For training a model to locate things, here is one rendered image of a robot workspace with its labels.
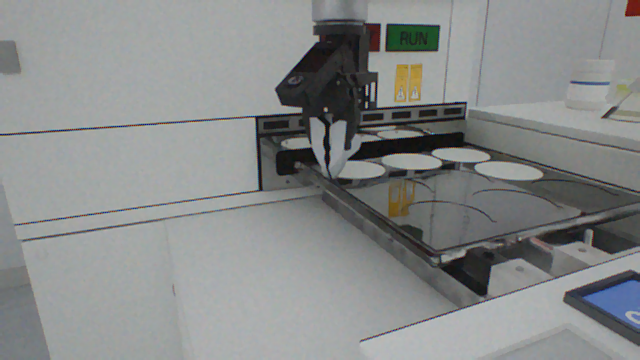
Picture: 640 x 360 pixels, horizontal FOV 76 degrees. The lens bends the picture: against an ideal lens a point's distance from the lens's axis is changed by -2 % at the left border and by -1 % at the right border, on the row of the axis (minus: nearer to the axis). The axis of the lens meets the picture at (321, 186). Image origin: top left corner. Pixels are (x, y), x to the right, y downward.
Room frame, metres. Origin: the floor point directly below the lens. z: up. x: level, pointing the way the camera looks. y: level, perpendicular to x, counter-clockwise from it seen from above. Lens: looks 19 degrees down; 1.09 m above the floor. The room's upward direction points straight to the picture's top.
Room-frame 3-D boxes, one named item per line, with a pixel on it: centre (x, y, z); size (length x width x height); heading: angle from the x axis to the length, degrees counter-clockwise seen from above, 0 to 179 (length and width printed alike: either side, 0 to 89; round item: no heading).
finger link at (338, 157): (0.59, -0.04, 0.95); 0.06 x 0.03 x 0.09; 144
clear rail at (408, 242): (0.51, -0.03, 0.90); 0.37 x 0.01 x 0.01; 24
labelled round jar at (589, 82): (0.86, -0.55, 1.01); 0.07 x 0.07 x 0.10
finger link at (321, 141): (0.61, -0.01, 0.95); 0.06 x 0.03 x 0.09; 144
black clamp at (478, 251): (0.34, -0.15, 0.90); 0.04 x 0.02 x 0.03; 24
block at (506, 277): (0.28, -0.18, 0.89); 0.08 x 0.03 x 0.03; 24
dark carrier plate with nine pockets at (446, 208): (0.58, -0.20, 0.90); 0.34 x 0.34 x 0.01; 24
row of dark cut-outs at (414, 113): (0.77, -0.09, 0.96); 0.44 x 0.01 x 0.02; 114
